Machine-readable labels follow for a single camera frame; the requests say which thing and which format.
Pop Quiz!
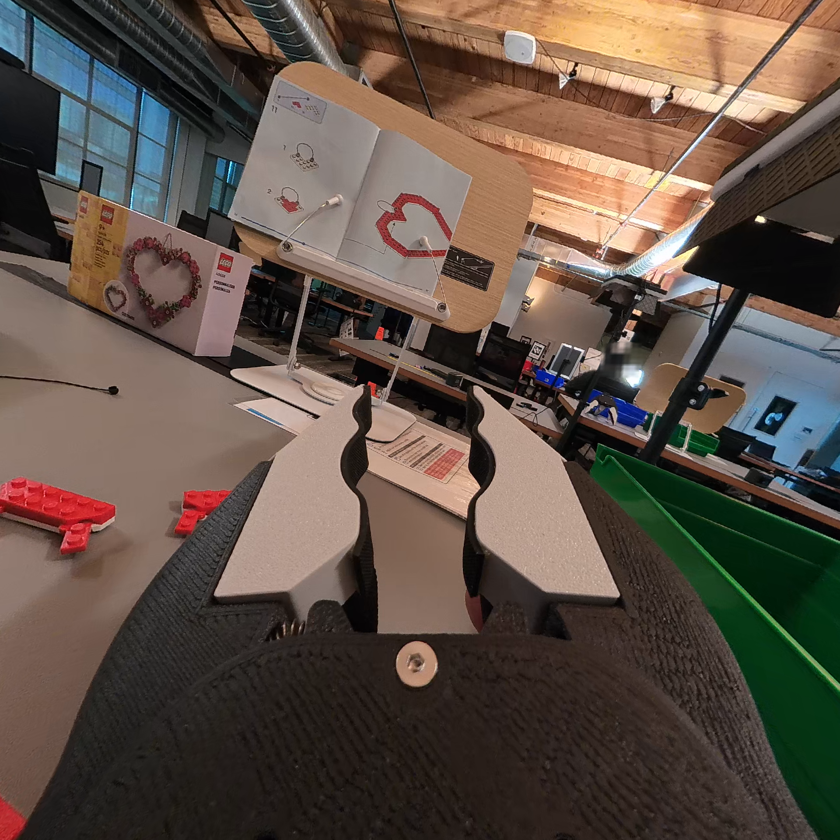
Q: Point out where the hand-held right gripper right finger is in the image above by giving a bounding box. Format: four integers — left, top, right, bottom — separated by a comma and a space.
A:
461, 385, 622, 632

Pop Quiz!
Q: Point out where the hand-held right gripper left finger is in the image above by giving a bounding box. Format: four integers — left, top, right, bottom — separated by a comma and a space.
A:
214, 386, 380, 632

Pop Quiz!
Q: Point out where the black lego cord with ball ends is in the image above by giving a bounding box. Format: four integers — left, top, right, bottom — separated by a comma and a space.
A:
0, 373, 121, 396

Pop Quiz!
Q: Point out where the short red lego plate assembly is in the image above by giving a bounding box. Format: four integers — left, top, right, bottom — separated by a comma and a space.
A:
0, 476, 117, 556

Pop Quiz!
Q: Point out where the lego set box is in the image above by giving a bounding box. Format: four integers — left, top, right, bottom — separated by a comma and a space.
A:
67, 189, 256, 358

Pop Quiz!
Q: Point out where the lego instruction booklet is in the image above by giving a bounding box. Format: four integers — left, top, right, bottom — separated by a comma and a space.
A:
227, 75, 474, 298

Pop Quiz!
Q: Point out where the white sheet with blue stripe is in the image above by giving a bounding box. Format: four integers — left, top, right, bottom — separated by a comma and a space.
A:
232, 396, 317, 435

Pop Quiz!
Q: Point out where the laminated printed paper sheet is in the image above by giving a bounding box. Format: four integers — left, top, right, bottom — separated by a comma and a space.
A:
363, 430, 481, 521

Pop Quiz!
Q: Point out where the background green storage bin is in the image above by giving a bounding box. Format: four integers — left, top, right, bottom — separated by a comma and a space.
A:
645, 420, 721, 458

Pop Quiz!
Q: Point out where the green plastic bin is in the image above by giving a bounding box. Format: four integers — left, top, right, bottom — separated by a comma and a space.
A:
588, 443, 840, 840

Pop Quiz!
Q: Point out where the black tripod pole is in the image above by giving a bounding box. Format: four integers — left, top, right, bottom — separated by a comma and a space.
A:
639, 286, 751, 464

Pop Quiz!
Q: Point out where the wooden book stand white base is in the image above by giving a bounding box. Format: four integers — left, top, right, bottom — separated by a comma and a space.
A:
229, 61, 534, 445

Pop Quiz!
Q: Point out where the black overhead box on pole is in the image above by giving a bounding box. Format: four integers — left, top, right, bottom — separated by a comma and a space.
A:
681, 215, 840, 319

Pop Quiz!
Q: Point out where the black computer monitor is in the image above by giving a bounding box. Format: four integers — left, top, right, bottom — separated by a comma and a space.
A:
0, 61, 62, 176

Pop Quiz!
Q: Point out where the large red lego heart frame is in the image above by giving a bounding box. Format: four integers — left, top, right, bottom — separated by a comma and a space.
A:
173, 488, 232, 537

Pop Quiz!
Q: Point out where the framed wall picture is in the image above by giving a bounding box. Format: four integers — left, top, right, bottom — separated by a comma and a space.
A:
753, 395, 798, 437

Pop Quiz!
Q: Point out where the silver flexible duct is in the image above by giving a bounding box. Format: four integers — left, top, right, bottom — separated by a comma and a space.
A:
602, 220, 718, 281

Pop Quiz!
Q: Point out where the silver ceiling duct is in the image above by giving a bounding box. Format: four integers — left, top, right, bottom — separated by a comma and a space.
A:
241, 0, 350, 74

